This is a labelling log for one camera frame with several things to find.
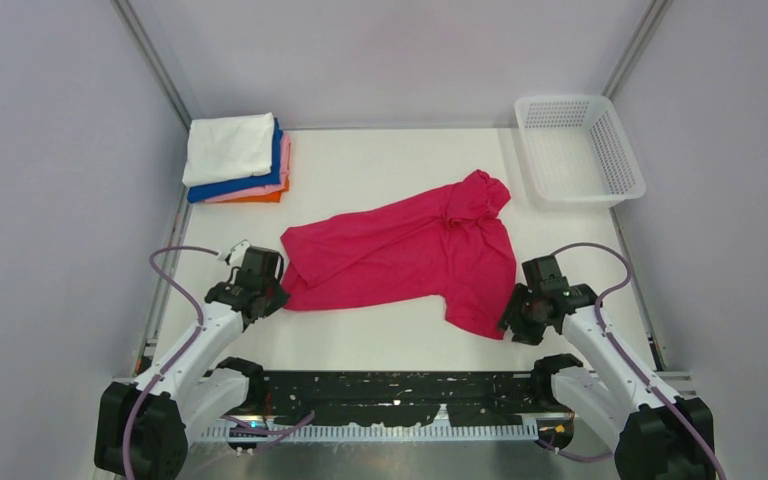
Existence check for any magenta t-shirt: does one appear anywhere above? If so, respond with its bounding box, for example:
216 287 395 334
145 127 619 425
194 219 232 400
281 170 517 340

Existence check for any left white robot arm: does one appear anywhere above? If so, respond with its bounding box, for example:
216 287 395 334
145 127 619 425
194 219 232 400
94 241 290 479

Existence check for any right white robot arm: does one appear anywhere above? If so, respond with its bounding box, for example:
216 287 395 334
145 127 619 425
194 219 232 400
500 255 720 479

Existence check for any orange folded t-shirt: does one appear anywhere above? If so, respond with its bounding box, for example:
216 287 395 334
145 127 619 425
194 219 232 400
222 179 290 203

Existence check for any blue folded t-shirt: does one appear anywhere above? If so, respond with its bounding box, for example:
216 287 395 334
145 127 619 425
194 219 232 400
184 116 289 203

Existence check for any white folded t-shirt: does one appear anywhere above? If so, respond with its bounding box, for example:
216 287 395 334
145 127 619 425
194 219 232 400
182 113 276 187

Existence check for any white plastic basket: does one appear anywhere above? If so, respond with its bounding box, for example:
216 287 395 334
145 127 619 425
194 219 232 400
514 94 647 209

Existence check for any pink folded t-shirt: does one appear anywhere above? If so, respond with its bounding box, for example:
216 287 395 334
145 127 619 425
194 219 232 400
203 132 293 205

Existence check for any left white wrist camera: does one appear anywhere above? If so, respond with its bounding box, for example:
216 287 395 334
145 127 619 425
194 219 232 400
223 240 251 266

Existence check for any aluminium frame rail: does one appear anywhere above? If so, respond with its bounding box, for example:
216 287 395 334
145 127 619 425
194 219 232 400
185 405 563 447

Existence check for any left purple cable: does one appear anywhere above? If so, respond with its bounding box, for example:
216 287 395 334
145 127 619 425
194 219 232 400
121 246 316 480

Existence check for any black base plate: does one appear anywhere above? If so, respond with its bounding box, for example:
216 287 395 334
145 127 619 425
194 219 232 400
229 370 570 427

